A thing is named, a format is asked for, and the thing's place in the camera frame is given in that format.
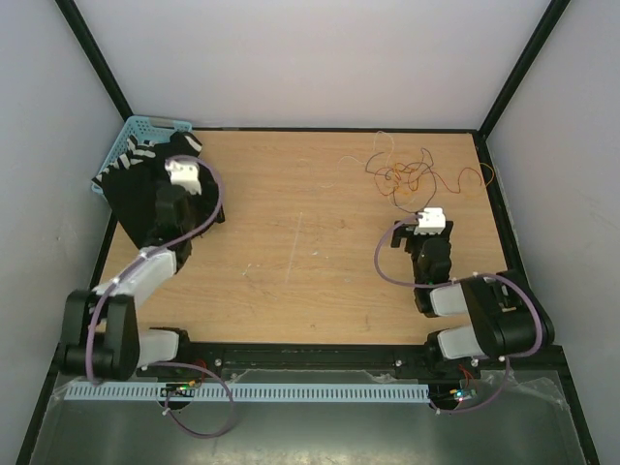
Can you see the black white striped cloth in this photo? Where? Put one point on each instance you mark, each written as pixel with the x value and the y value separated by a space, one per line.
pixel 151 156

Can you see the light blue slotted cable duct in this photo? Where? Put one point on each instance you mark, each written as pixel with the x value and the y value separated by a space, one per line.
pixel 246 393

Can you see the blue plastic basket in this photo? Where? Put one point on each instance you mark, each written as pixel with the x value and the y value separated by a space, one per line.
pixel 142 128

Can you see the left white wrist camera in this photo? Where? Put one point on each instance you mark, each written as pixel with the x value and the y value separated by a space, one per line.
pixel 185 175

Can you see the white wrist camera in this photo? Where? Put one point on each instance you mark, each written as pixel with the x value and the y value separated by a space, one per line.
pixel 185 175
pixel 430 221

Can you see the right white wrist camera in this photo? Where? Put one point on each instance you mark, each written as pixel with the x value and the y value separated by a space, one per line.
pixel 430 221

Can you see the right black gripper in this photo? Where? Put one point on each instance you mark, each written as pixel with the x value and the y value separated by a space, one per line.
pixel 407 231

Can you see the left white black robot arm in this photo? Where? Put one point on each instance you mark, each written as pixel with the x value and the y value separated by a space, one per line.
pixel 100 338

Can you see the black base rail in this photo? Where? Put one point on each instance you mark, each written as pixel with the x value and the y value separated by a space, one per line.
pixel 399 361

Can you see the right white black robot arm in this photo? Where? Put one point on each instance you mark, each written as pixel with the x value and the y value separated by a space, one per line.
pixel 505 317

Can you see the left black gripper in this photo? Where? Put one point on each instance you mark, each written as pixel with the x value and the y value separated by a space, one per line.
pixel 199 200

